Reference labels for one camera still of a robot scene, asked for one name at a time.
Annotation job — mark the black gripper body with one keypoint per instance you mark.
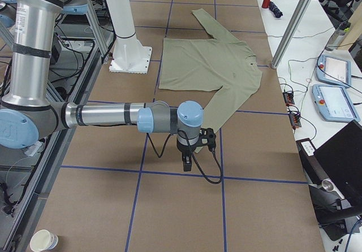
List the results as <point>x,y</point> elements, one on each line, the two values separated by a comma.
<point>185,151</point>

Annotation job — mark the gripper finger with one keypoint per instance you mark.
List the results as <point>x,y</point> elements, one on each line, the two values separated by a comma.
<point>185,159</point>
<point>188,162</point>

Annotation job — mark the olive green long-sleeve shirt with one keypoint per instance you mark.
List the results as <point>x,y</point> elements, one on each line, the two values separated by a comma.
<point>222,64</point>

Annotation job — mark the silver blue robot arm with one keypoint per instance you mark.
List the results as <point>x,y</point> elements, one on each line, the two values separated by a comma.
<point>8,12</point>
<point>27,116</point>

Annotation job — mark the near small circuit board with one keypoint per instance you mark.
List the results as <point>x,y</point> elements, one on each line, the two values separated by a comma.
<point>294,117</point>

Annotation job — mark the small circuit board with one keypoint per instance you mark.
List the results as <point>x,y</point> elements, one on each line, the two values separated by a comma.
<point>294,117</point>
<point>288,97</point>

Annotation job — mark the far small circuit board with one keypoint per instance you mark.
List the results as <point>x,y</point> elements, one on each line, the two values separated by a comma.
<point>288,97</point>

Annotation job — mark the black box with label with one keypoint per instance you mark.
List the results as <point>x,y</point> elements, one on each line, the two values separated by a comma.
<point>314,170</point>

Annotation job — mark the black laptop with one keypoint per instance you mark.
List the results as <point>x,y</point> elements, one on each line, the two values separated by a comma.
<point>340,158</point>

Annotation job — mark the near teach pendant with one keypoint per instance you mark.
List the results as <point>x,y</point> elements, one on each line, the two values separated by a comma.
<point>334,104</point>

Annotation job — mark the teach pendant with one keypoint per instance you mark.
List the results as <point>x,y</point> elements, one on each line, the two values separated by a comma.
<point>333,70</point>
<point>334,104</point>

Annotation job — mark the far teach pendant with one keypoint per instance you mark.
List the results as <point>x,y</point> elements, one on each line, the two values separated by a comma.
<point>333,70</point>

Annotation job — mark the white paper cup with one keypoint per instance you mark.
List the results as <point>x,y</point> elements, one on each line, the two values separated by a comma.
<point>43,240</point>

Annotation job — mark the dark blue folded umbrella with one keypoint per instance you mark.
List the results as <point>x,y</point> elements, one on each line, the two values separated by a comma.
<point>275,10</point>

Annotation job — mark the grey water bottle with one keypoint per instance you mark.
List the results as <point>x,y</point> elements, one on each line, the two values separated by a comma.
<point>337,37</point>

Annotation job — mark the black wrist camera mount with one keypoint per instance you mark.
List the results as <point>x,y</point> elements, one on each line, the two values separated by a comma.
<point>207,137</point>

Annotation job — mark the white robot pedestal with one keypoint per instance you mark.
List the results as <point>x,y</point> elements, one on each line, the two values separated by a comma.
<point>129,55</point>

